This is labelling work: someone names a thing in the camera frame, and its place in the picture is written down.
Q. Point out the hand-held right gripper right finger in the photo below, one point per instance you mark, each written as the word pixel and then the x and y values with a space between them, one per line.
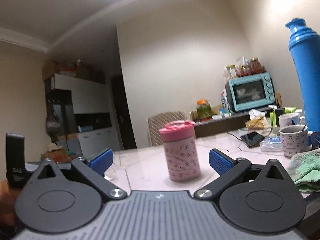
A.
pixel 220 162

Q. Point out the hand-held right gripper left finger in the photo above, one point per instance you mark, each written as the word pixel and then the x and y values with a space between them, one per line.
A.
pixel 101 162

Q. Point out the pink patterned bottle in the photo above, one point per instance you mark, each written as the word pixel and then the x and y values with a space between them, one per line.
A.
pixel 182 161

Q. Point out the dark wooden sideboard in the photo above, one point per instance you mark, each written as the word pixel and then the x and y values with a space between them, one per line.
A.
pixel 215 126

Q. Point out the black smartphone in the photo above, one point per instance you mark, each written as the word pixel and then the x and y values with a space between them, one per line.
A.
pixel 252 138

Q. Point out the cardboard box with red print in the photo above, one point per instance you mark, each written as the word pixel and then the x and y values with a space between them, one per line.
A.
pixel 56 156

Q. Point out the straw hat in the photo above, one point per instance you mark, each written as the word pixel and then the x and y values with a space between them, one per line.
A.
pixel 55 147

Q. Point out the hanging mesh bag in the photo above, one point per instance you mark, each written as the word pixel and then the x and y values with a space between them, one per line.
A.
pixel 52 125

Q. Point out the yellow snack bag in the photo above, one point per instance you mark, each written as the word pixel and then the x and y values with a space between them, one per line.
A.
pixel 255 123

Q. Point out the clear plastic tissue packet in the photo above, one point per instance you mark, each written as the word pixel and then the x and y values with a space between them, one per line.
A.
pixel 271 143

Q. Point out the green jar with orange lid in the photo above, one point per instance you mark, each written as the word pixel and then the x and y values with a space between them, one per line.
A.
pixel 203 109

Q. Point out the dark wooden door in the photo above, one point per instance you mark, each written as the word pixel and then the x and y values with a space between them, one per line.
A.
pixel 123 110

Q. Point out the woven beige chair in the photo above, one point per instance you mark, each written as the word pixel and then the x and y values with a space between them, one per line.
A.
pixel 155 130

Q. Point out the white and black cabinet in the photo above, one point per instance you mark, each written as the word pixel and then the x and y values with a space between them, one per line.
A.
pixel 87 97

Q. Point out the white patterned mug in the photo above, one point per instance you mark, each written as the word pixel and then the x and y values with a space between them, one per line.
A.
pixel 293 143

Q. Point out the teal toaster oven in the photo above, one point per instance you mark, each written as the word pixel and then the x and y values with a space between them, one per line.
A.
pixel 250 92

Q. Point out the green cloth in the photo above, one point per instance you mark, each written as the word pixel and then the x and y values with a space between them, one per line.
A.
pixel 306 167

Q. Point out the glass jar with pale lid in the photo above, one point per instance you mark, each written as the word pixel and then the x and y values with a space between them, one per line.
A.
pixel 231 72

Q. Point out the metal spoon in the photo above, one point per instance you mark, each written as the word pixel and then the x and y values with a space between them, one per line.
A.
pixel 304 127

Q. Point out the glass jar of red preserves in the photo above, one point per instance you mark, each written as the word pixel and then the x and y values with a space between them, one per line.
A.
pixel 244 71
pixel 255 67

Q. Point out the cardboard boxes on cabinet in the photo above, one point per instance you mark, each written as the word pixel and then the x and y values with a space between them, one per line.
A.
pixel 62 70

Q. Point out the blue thermos flask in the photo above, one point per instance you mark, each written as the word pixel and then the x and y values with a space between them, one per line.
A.
pixel 306 67

